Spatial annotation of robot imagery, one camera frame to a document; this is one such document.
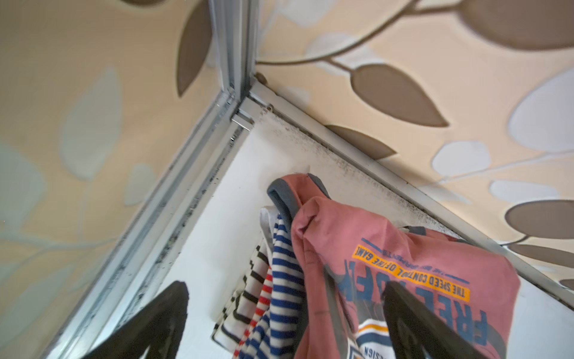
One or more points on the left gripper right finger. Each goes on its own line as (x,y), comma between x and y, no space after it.
(416,332)

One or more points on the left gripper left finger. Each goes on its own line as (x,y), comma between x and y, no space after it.
(154,332)

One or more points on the maroon tank top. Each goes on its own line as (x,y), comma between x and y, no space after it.
(349,255)

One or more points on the blue striped tank top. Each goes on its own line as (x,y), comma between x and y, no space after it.
(287,296)

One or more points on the black striped folded tank top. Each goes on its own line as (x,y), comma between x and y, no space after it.
(236,314)

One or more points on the red striped folded tank top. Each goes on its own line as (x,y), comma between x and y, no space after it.
(255,339)

